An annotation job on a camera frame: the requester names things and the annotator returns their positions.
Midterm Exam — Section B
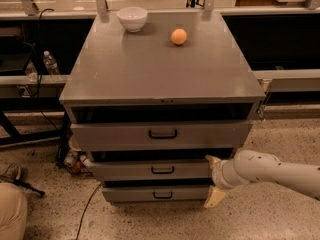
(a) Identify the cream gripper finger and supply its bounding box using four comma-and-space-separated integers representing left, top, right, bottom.
205, 155, 221, 168
204, 186, 226, 208

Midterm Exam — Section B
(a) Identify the grey drawer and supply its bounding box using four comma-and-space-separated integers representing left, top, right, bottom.
71, 121, 252, 151
102, 185, 210, 203
90, 159, 213, 181

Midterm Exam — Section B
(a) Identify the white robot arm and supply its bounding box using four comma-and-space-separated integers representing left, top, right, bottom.
204, 150, 320, 208

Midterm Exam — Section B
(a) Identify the grey top drawer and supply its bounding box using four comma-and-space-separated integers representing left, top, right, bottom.
71, 121, 252, 151

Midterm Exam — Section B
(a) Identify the grey bottom drawer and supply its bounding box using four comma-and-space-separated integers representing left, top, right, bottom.
102, 185, 210, 203

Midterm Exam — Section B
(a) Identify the grey drawer cabinet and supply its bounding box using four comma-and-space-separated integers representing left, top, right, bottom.
60, 11, 264, 189

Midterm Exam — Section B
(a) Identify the orange fruit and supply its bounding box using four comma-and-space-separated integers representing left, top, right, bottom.
171, 29, 187, 45

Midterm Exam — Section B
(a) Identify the clutter under cabinet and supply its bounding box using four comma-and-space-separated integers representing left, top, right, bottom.
63, 136, 90, 174

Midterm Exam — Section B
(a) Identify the white ceramic bowl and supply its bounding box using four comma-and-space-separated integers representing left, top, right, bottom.
116, 7, 148, 32

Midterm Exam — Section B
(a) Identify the clear plastic water bottle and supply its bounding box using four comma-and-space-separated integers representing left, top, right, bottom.
43, 51, 60, 75

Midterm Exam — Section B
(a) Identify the person's beige trouser leg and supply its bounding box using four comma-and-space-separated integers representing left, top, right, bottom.
0, 183, 28, 240

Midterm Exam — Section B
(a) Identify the black tripod leg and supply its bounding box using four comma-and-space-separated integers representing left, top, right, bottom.
0, 175, 45, 197

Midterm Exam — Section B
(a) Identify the black floor cable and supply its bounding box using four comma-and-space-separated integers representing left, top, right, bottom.
75, 183, 102, 240

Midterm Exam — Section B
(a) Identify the black hanging cable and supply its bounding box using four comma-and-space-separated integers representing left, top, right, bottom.
19, 7, 60, 130

